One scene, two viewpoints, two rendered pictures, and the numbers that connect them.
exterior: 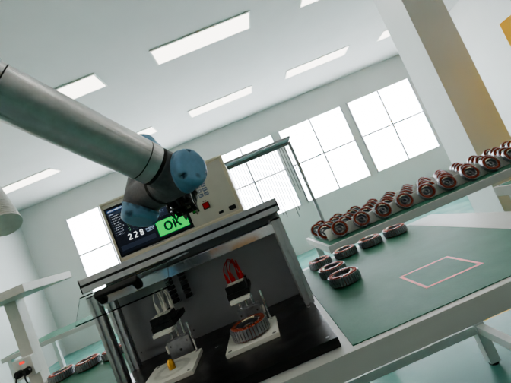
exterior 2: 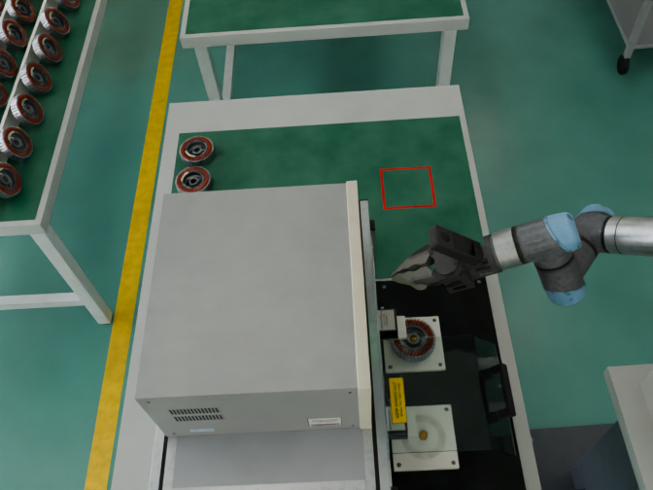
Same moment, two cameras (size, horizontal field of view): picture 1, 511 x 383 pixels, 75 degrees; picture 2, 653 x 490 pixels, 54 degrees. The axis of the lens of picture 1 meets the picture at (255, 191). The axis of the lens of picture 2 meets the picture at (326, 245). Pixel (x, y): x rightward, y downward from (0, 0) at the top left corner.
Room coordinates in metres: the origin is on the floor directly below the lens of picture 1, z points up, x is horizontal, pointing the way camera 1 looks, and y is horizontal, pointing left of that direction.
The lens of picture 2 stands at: (1.09, 0.89, 2.32)
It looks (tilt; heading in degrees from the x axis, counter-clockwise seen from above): 56 degrees down; 275
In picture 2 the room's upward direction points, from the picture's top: 6 degrees counter-clockwise
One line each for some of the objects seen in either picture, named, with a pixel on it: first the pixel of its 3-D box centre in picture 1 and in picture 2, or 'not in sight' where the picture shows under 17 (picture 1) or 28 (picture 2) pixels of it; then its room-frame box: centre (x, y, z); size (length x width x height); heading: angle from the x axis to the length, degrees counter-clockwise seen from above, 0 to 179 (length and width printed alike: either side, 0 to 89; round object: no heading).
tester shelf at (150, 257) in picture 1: (192, 241); (272, 339); (1.28, 0.30, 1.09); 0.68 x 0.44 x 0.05; 92
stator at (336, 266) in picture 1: (332, 270); not in sight; (1.36, -0.16, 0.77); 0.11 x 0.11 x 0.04
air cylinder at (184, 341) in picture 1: (182, 343); not in sight; (1.10, 0.41, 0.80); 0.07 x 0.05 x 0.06; 92
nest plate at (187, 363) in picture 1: (172, 370); (423, 437); (0.95, 0.41, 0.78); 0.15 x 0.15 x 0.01; 2
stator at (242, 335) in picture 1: (249, 327); (413, 339); (0.96, 0.16, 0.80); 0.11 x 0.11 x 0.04
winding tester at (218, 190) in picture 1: (183, 210); (263, 305); (1.28, 0.28, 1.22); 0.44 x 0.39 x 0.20; 92
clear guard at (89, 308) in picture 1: (141, 282); (427, 396); (0.96, 0.40, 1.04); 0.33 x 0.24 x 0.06; 2
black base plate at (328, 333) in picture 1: (216, 356); (411, 391); (0.97, 0.29, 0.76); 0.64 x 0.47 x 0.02; 92
